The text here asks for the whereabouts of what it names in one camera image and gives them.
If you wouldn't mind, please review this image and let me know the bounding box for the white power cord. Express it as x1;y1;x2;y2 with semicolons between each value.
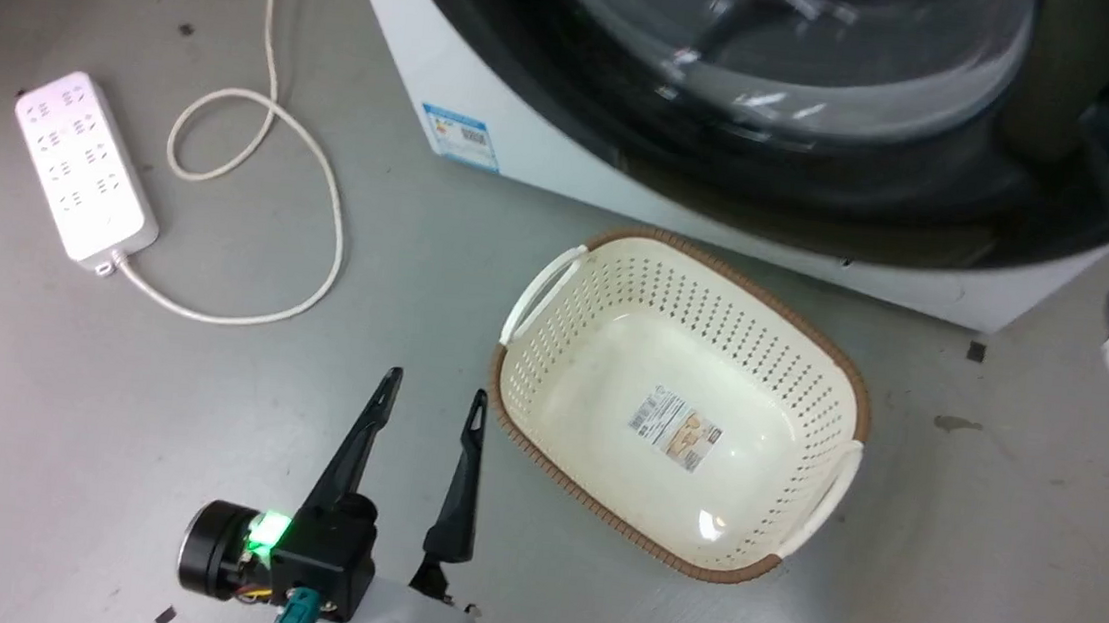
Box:
106;0;368;337

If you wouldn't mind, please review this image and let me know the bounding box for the paper label sticker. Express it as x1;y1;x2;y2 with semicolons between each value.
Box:
623;382;728;477

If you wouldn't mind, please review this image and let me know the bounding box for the dark glass washing machine door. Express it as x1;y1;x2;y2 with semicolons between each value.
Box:
367;0;1109;287

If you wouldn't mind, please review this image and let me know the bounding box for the white washing machine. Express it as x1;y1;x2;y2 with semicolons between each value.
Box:
314;0;1109;346

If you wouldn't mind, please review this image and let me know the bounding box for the cream perforated laundry basket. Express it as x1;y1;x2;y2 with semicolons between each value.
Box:
473;214;888;596

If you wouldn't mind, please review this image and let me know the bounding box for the teal cable connector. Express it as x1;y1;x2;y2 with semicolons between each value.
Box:
265;585;323;623

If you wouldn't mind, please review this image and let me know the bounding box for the blue energy label sticker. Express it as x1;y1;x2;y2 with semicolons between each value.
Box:
416;101;506;175

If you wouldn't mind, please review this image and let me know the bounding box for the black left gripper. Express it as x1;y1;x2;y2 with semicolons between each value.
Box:
174;350;493;623

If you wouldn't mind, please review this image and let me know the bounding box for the white power strip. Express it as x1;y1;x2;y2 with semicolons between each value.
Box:
0;65;174;282

